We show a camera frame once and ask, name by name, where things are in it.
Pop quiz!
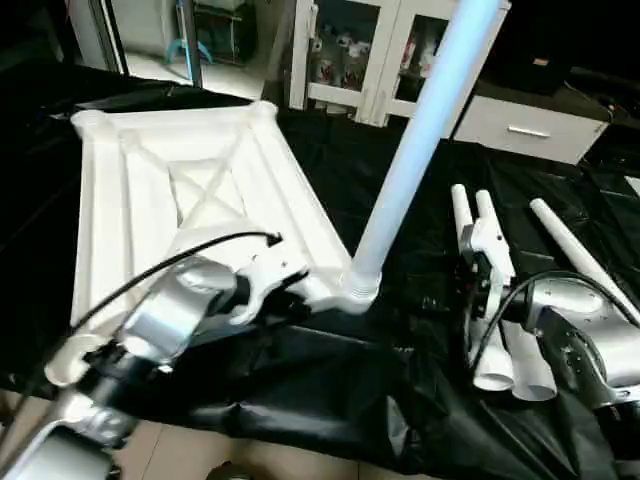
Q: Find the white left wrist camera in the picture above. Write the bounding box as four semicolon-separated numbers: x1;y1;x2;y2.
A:
222;240;313;327

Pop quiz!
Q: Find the white drawer unit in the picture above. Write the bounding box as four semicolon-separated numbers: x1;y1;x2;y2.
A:
452;90;611;167

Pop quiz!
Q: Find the black mat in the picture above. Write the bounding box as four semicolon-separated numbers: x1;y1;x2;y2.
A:
0;62;640;480

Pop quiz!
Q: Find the light blue stand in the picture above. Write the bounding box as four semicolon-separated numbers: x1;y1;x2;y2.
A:
163;38;215;67

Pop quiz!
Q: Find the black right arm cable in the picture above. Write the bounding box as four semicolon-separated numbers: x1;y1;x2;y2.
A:
466;268;640;379

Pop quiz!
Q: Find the white plastic table leg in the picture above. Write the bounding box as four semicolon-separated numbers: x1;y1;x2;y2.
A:
474;190;559;403
449;184;517;392
340;0;502;315
529;198;640;327

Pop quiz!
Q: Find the white glass door cabinet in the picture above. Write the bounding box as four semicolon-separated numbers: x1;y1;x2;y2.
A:
288;0;513;127

